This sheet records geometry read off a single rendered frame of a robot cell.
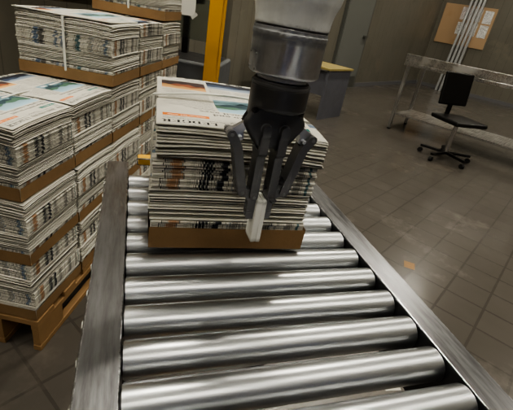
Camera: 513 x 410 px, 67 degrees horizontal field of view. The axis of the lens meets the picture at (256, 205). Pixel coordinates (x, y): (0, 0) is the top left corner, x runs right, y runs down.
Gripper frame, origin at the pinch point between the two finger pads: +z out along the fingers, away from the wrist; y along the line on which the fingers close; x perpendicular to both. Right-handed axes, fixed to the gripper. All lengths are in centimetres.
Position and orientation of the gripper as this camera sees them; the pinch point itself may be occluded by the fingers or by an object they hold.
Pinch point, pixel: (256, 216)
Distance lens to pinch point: 57.4
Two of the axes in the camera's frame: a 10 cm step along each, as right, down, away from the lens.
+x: 2.7, 4.8, -8.4
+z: -1.6, 8.8, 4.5
